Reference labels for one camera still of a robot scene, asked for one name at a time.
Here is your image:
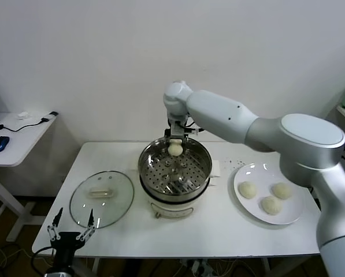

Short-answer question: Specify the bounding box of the glass pot lid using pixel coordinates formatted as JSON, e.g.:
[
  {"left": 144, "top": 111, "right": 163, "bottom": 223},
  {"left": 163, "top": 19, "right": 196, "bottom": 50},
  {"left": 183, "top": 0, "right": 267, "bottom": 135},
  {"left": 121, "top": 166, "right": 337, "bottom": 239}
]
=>
[{"left": 69, "top": 170, "right": 135, "bottom": 230}]

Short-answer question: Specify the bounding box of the white steamed baozi bun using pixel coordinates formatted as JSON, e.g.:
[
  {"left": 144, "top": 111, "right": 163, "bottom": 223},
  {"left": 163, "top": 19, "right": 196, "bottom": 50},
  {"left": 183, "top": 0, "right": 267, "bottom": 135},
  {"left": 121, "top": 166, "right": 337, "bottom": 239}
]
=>
[
  {"left": 272, "top": 182, "right": 294, "bottom": 200},
  {"left": 261, "top": 196, "right": 283, "bottom": 216},
  {"left": 238, "top": 181, "right": 258, "bottom": 200},
  {"left": 168, "top": 138, "right": 184, "bottom": 158}
]

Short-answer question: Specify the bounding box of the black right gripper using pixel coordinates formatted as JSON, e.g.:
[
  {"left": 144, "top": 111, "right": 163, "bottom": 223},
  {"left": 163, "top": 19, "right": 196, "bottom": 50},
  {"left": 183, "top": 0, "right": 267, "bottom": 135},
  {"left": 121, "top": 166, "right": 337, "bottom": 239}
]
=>
[{"left": 163, "top": 128, "right": 198, "bottom": 154}]

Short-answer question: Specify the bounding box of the white round plate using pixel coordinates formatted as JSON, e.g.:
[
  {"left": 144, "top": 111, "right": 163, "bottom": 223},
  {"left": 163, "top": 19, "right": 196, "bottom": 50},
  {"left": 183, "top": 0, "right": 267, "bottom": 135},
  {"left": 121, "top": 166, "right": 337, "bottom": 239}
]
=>
[{"left": 233, "top": 162, "right": 306, "bottom": 226}]

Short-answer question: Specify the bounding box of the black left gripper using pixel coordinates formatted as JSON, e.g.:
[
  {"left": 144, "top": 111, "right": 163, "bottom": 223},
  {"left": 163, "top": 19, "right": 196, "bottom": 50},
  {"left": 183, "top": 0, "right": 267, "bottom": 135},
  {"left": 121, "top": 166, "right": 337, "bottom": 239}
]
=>
[{"left": 47, "top": 206, "right": 97, "bottom": 260}]

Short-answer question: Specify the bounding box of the stainless steel steamer basket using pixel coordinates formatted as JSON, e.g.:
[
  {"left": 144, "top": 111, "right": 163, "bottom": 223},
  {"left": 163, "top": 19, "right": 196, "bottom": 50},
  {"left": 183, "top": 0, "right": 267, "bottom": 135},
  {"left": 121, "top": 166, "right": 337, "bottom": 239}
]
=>
[{"left": 131, "top": 137, "right": 221, "bottom": 203}]

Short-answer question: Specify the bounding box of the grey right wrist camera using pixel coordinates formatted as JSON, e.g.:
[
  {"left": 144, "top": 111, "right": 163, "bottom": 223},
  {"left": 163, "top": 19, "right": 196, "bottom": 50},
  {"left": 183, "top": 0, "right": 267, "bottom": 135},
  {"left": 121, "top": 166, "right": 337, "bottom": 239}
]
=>
[{"left": 170, "top": 120, "right": 188, "bottom": 137}]

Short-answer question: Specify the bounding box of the white side desk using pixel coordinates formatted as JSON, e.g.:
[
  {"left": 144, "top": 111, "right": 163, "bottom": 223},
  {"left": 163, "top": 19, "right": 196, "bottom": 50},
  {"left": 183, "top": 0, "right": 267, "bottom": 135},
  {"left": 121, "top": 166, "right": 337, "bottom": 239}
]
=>
[{"left": 0, "top": 111, "right": 59, "bottom": 243}]

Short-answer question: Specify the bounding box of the white table leg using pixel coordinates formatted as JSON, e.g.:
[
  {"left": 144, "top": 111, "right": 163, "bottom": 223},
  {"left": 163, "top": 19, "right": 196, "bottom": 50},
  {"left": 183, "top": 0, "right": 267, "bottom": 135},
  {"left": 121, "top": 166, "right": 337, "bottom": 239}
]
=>
[
  {"left": 84, "top": 257, "right": 102, "bottom": 277},
  {"left": 258, "top": 257, "right": 273, "bottom": 277}
]

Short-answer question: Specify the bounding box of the white power strip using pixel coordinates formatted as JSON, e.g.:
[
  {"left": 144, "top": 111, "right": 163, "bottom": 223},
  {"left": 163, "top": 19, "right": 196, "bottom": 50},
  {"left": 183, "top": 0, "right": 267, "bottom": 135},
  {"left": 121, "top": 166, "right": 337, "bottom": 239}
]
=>
[{"left": 180, "top": 259, "right": 216, "bottom": 277}]

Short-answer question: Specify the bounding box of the black usb adapter cable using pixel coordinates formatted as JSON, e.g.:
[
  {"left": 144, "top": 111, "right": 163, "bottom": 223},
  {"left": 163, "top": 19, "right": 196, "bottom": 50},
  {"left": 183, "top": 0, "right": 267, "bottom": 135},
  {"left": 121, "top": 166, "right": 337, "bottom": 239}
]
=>
[{"left": 0, "top": 111, "right": 59, "bottom": 133}]

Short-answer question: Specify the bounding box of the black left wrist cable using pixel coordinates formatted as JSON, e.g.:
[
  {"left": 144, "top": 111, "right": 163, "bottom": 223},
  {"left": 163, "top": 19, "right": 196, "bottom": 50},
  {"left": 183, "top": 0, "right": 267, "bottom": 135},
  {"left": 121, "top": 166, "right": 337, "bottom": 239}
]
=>
[{"left": 30, "top": 246, "right": 56, "bottom": 277}]

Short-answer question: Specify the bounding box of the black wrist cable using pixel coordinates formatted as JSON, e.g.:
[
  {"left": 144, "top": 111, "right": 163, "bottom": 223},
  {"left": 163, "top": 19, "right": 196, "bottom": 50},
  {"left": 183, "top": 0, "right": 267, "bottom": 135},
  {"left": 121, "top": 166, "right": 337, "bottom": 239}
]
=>
[
  {"left": 30, "top": 246, "right": 56, "bottom": 277},
  {"left": 186, "top": 121, "right": 205, "bottom": 134}
]

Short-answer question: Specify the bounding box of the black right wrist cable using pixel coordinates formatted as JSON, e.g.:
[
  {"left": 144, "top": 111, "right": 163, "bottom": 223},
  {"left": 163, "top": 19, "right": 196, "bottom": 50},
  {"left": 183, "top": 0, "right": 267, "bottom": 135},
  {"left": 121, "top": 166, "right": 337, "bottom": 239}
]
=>
[{"left": 186, "top": 121, "right": 205, "bottom": 134}]

